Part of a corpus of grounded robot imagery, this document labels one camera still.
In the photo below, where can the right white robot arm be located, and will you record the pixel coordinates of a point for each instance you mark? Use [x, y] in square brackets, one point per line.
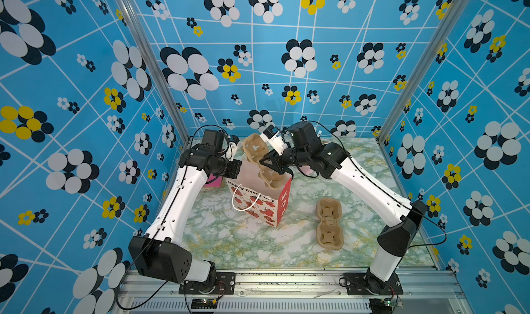
[402, 217]

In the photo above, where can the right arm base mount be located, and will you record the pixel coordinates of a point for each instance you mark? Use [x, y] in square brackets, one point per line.
[366, 284]

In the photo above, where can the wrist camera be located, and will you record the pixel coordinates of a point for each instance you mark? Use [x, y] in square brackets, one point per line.
[301, 135]
[220, 141]

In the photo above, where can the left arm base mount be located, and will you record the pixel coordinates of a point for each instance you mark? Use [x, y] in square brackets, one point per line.
[222, 284]

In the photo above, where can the brown cardboard cup carrier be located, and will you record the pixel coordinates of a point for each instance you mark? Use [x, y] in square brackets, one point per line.
[330, 234]

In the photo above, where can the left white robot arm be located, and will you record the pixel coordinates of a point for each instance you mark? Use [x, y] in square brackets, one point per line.
[160, 253]

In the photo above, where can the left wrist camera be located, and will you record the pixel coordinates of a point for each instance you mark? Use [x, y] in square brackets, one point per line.
[220, 141]

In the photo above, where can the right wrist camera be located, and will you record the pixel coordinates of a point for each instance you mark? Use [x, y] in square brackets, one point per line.
[301, 135]

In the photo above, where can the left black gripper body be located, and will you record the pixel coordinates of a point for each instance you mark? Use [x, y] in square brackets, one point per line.
[226, 167]

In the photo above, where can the pink napkin stack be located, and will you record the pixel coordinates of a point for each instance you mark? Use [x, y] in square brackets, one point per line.
[214, 181]

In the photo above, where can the red paper gift bag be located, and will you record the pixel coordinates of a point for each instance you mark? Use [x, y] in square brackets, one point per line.
[263, 194]

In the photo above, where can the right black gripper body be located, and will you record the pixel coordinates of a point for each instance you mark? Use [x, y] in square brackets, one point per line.
[292, 157]

